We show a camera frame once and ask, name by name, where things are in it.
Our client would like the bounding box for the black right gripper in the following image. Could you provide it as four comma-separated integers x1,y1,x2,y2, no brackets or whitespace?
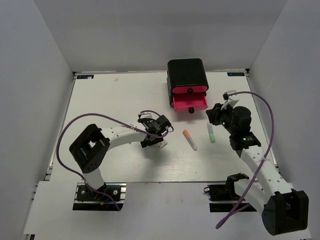
206,101,237,135

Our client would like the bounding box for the green cap glue stick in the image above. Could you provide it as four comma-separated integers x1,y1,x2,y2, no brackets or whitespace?
206,122,216,143

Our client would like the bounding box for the pink drawer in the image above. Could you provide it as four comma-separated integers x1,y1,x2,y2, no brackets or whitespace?
172,92,208,114
171,85,209,94

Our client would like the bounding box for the orange cap glue stick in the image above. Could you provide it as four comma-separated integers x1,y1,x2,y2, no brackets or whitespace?
182,129,197,151

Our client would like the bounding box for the pink top drawer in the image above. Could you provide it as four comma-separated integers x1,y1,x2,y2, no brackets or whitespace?
171,85,209,94

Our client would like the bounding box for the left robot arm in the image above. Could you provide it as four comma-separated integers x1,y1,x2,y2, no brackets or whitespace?
69,114,174,200

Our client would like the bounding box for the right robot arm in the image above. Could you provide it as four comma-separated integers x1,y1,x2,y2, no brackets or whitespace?
206,103,309,236

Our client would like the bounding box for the small white eraser box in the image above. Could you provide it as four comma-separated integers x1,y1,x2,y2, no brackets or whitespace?
154,140,168,149

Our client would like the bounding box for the right dark table label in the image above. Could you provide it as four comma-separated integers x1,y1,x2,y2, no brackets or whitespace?
227,72,245,77

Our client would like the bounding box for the dark table label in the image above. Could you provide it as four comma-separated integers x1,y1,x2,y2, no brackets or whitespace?
76,74,94,80
227,72,245,77

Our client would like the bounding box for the black drawer cabinet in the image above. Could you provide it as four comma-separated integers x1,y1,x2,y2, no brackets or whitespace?
166,58,209,110

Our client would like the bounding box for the left dark table label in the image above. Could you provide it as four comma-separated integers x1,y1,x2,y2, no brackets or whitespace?
76,74,94,80

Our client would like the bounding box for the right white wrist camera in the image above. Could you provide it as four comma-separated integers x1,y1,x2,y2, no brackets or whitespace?
221,90,239,110

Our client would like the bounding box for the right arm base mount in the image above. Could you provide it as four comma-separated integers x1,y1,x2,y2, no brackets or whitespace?
203,173,249,213

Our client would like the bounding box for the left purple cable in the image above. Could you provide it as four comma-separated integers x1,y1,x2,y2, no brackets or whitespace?
56,109,167,211

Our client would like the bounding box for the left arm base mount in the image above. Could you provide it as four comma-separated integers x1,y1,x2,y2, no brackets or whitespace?
72,183,127,212

